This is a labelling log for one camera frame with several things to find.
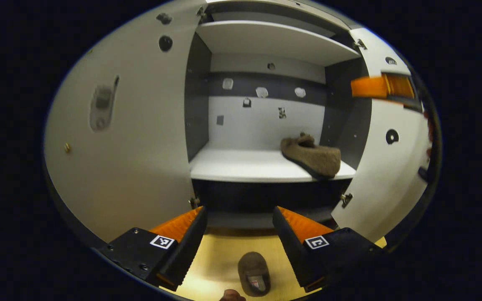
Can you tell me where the brown felt shoe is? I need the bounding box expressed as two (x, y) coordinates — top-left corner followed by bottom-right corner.
(280, 133), (342, 180)
(238, 251), (272, 297)

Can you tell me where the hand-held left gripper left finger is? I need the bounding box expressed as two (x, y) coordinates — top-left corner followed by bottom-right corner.
(95, 206), (208, 292)

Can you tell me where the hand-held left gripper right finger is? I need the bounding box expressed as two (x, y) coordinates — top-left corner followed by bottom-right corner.
(272, 206), (386, 293)

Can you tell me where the white shoe cabinet door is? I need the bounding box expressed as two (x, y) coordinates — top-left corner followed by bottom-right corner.
(44, 0), (208, 244)
(331, 27), (434, 243)

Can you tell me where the white cabinet shelf board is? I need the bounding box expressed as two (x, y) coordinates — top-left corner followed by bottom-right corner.
(195, 20), (362, 67)

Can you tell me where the white shoe cabinet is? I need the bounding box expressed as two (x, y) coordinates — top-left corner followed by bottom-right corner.
(185, 0), (371, 228)

